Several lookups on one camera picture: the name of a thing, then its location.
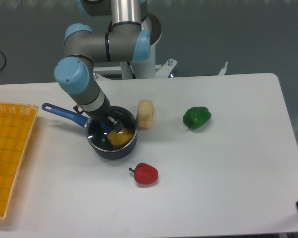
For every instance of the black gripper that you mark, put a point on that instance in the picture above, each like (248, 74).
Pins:
(100, 109)

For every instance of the glass lid blue knob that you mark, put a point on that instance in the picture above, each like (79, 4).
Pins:
(98, 130)

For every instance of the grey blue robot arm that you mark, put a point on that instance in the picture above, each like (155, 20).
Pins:
(127, 41)

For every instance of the dark blue saucepan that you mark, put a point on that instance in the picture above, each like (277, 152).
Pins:
(81, 121)

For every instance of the yellow bell pepper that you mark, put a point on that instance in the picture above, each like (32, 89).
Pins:
(120, 139)

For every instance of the beige bread loaf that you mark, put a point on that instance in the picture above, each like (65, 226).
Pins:
(144, 114)

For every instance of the red bell pepper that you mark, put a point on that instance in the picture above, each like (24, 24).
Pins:
(144, 174)

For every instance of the yellow plastic basket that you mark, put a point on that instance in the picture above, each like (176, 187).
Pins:
(16, 124)

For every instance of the green bell pepper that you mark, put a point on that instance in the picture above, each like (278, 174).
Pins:
(196, 117)

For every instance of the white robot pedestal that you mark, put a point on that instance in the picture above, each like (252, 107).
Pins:
(143, 69)

